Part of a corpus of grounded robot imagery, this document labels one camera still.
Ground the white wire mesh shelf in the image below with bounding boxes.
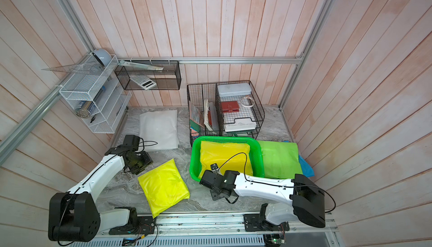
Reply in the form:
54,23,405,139
60,55,132,134

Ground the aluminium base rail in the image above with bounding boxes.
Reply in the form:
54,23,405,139
74,212,344,247

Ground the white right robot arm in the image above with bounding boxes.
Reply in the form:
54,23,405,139
200,170,326,229

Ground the light green folded raincoat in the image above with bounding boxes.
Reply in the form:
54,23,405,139
258,141,303,180

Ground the green plastic perforated basket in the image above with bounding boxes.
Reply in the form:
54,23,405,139
190,136,265,182

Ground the blue folded raincoat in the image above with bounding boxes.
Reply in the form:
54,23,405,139
285,141,315,177

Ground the neon yellow raincoat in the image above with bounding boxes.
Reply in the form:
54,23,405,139
138,159,190,218

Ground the white calculator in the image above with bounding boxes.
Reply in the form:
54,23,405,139
130,76,157,90

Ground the white plastic pencil case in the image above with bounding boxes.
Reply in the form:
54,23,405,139
217,83,252,97

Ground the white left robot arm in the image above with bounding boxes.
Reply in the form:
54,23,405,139
48,135,157,247

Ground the white folded raincoat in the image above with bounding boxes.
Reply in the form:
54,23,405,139
139,110,180,151

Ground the black wire desk organizer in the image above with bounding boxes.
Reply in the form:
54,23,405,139
187,81,265,144

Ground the clear plastic triangle ruler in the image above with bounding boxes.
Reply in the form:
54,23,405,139
43,61,104,75

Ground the grey tape roll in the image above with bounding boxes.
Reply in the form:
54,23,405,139
92,49,112,67

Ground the black wire wall basket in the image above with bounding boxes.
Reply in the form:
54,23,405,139
115,60,182,91

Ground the red wallet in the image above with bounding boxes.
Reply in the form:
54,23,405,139
221,101,240,113

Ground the clear straight ruler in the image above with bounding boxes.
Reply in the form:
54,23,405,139
118,60,164,71

